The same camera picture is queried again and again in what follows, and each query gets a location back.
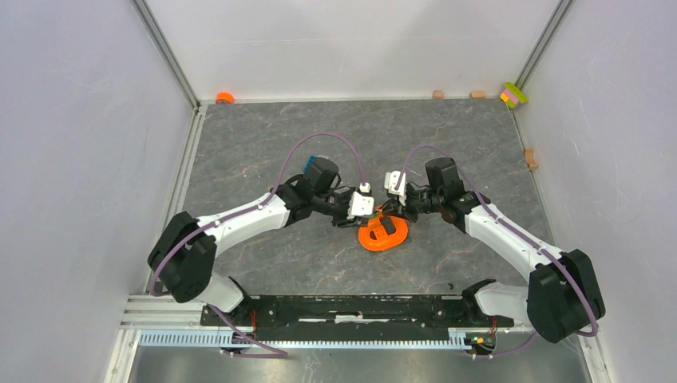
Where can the white toothed cable duct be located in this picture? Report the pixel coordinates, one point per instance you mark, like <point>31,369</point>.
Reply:
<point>228,339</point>

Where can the orange cap at wall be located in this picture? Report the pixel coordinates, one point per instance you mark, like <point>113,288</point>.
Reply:
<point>223,98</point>

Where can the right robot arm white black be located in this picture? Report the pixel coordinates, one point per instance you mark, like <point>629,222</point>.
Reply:
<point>561,296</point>

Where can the wooden block right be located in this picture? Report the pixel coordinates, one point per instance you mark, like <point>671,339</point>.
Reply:
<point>478,94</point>

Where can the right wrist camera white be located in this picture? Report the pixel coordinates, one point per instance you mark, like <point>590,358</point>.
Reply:
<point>395,186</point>

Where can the wooden arch piece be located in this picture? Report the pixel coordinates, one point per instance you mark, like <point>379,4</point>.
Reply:
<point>530,159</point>

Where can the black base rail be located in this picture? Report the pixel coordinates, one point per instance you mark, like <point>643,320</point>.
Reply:
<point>342,318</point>

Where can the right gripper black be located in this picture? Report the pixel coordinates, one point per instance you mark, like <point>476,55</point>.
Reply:
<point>394,207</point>

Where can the orange ring toy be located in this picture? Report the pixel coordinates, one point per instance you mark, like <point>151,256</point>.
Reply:
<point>383,232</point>

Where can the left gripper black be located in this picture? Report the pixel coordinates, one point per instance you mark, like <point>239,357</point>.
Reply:
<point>344,223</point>

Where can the green pink brick stack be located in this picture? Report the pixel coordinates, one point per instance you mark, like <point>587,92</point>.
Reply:
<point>512,96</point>

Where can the wooden block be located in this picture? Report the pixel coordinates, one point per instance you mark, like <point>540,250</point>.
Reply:
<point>478,94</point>
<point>438,95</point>

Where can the blue grey toy brick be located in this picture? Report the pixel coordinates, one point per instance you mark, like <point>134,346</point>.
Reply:
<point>310,161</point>

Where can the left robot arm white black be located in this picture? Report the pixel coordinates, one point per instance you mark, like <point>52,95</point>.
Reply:
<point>184,256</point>

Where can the wooden block left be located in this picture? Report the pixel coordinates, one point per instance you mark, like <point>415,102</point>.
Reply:
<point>438,95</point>

